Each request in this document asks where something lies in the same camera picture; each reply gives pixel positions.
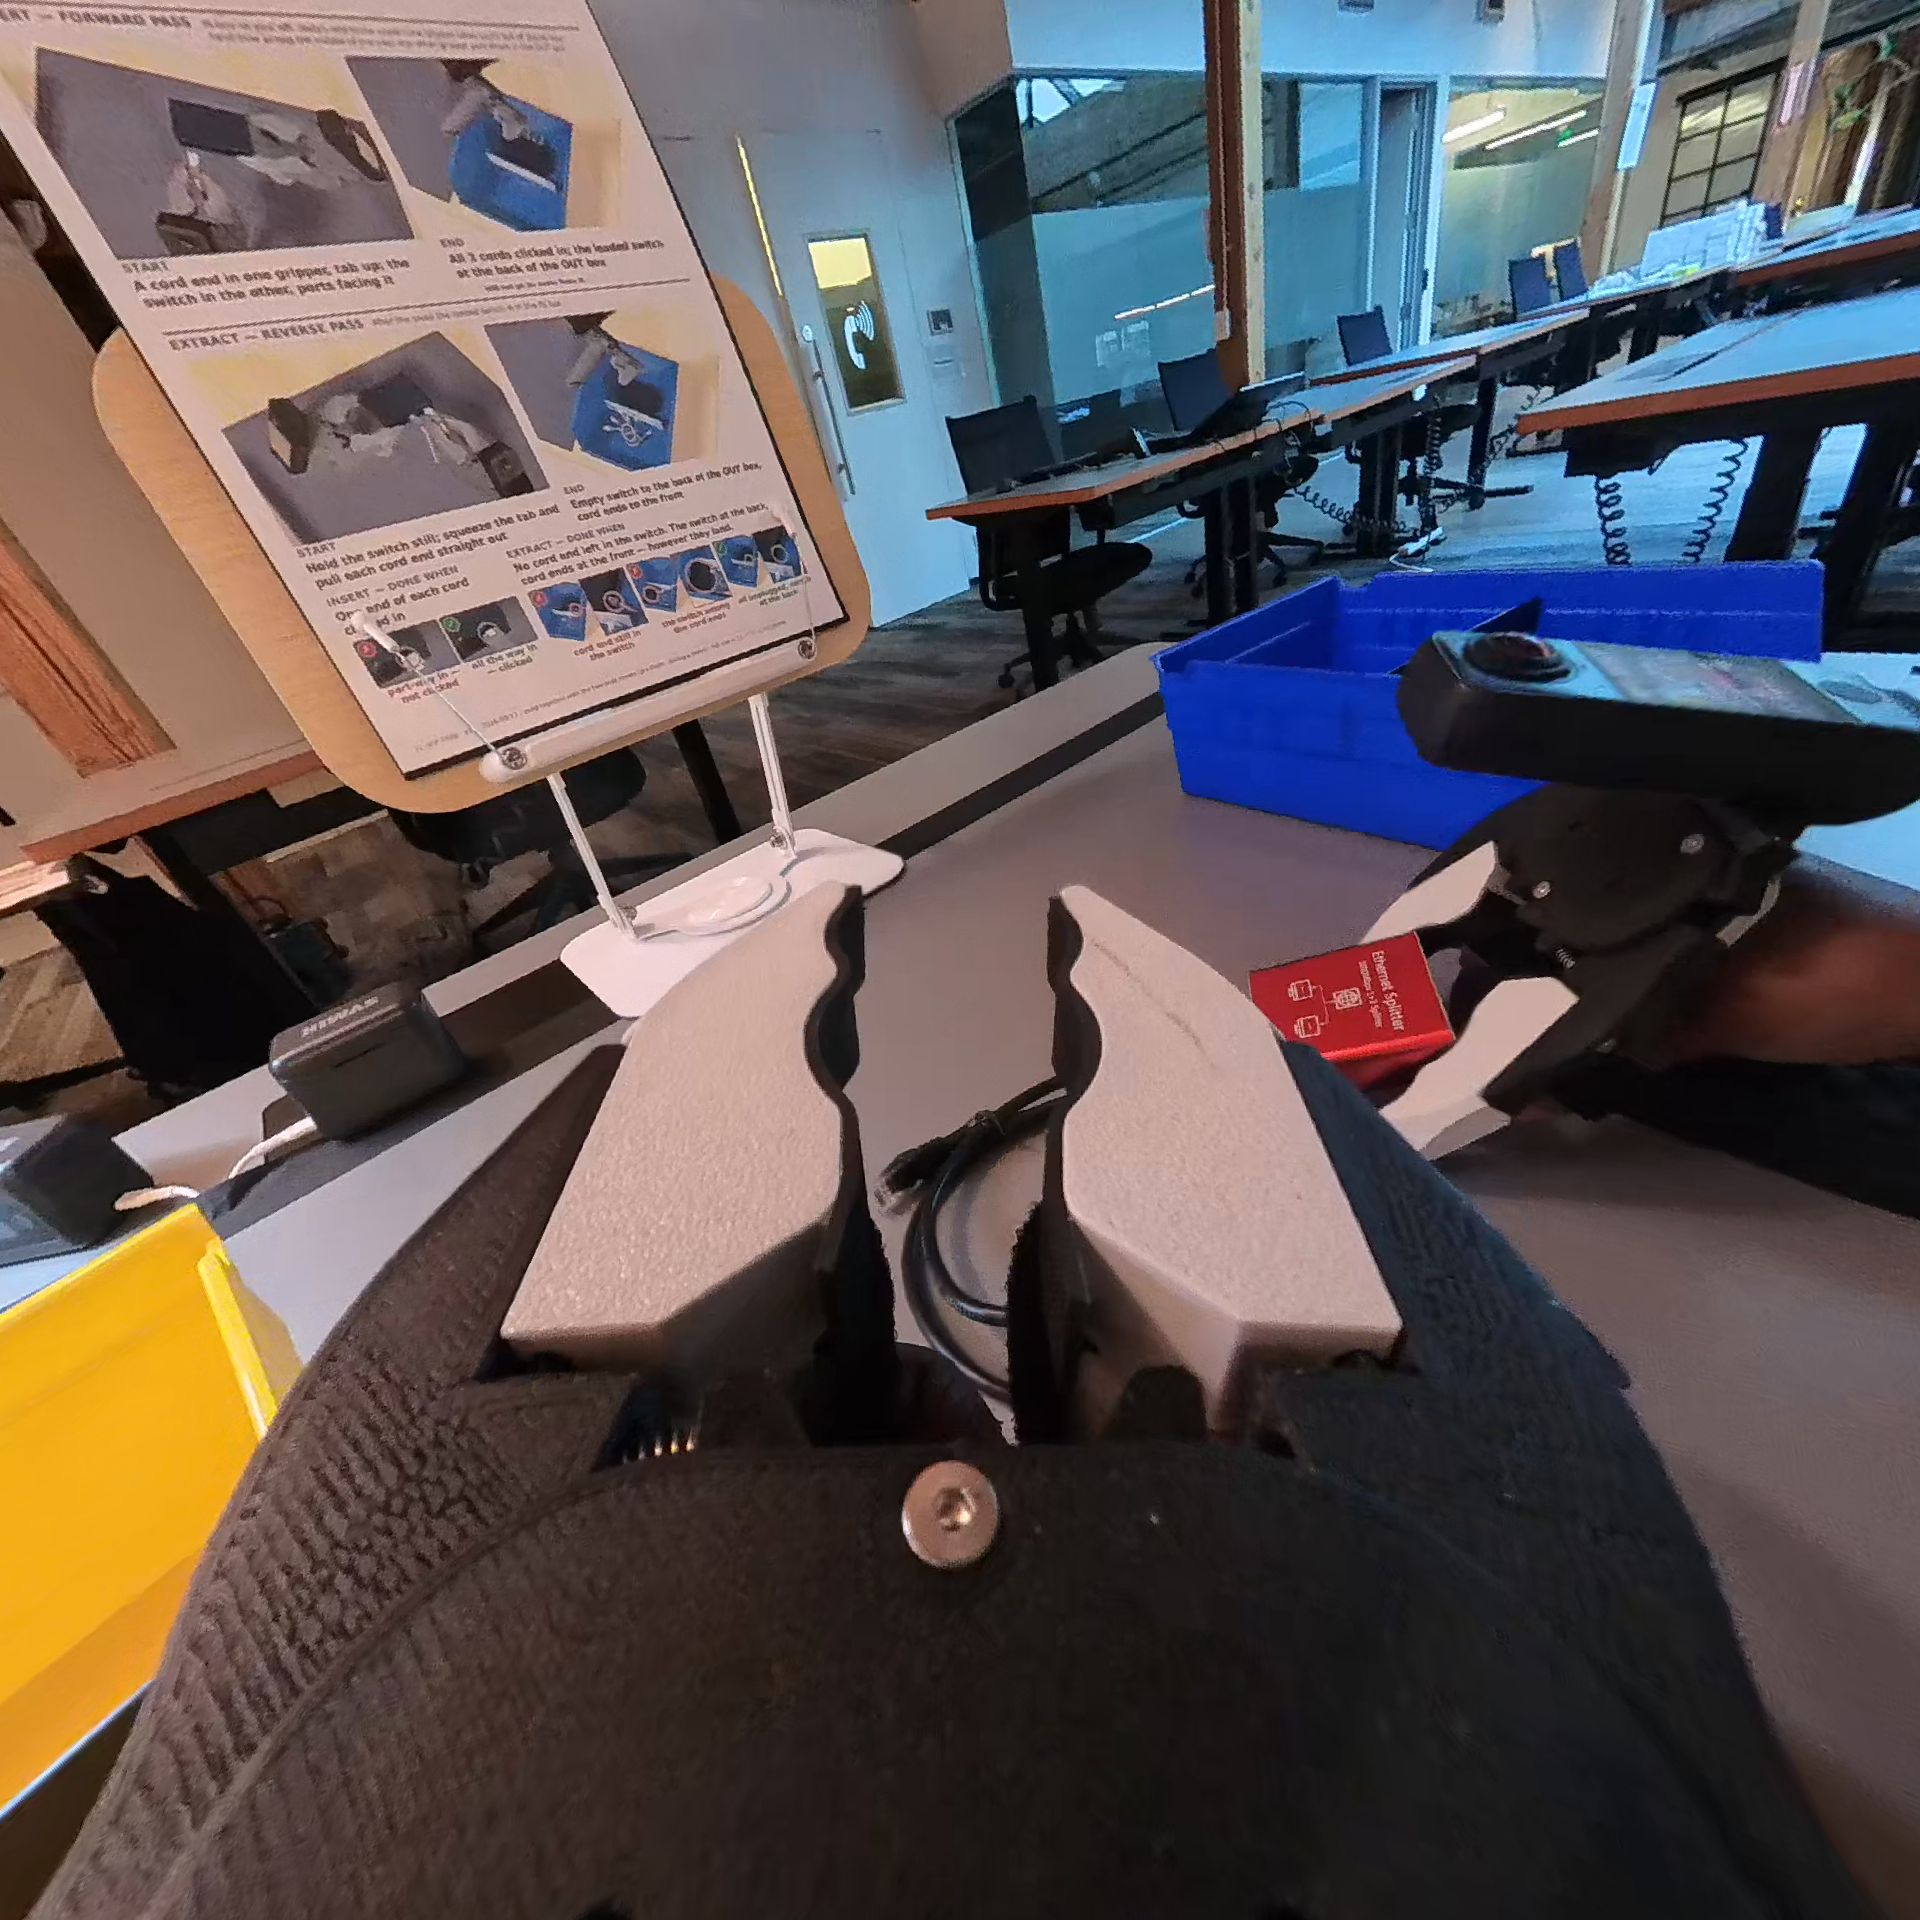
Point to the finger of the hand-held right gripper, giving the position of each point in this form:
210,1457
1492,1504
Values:
1462,1089
1441,897

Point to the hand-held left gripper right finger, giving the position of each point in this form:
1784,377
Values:
1200,1171

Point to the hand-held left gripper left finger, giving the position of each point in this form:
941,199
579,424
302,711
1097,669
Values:
691,1155

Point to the red ethernet splitter box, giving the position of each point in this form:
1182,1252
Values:
1341,997

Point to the blue storage bin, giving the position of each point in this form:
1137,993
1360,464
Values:
1306,720

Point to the yellow storage bin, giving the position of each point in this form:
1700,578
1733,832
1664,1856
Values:
106,1471

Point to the grey desk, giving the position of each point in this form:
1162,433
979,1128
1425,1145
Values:
1723,1425

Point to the wooden office desk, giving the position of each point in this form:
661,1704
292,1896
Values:
1723,368

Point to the person's right hand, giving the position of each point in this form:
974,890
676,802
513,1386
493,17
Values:
1828,973

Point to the black bin divider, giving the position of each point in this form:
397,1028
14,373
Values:
1506,615

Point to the grey charger box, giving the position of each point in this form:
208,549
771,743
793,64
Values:
369,1059
59,1184

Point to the black office chair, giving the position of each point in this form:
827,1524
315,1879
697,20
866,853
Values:
1003,441

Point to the instruction board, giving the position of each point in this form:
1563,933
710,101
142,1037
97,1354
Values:
450,376

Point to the wooden post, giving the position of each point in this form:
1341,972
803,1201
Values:
1234,180

